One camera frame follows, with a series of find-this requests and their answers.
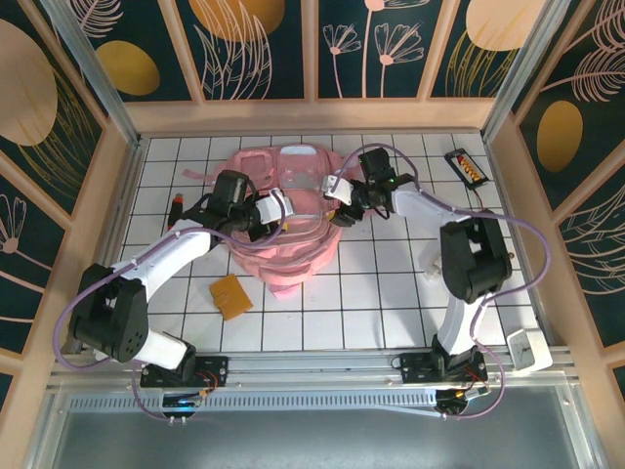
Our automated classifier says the white square clock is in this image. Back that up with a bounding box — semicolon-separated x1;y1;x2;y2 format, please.
506;327;555;373

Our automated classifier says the small clear plastic box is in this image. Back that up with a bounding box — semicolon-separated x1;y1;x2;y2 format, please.
422;256;446;283

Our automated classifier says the grey metal panel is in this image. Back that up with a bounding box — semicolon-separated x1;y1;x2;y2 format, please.
28;385;600;469

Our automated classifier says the orange-brown leather wallet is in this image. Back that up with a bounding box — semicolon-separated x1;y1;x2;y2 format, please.
209;274;255;321

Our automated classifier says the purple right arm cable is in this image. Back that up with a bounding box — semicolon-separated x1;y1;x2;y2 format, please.
334;143;551;421

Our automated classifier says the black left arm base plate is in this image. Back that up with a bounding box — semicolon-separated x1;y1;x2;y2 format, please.
140;355;230;388

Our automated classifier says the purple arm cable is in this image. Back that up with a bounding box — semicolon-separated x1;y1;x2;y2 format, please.
54;188;290;422
334;143;551;421

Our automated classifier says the small electronics board with wires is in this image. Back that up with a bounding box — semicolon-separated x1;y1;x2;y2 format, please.
160;388;209;424
436;385;492;420

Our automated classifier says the aluminium frame post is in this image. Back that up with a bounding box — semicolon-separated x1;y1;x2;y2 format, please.
480;0;567;143
41;0;146;150

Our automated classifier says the red and black marker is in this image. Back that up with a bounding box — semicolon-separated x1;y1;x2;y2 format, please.
166;193;186;231

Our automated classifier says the pink student backpack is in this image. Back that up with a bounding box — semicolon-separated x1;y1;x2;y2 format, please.
181;143;347;303

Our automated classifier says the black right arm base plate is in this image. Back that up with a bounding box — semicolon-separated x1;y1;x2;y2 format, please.
399;350;488;385

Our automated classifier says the aluminium side rail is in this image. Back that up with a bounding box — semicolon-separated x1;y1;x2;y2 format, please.
72;135;150;354
485;135;556;349

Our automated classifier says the aluminium mounting rail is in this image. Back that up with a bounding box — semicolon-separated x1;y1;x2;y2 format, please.
48;345;572;392

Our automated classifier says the slotted grey cable duct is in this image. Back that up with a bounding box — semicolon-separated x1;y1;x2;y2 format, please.
67;393;440;416

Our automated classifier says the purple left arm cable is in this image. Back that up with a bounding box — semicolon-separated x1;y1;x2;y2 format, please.
54;188;290;422

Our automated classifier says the black tray with red-orange items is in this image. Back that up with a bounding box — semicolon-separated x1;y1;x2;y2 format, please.
444;149;491;191

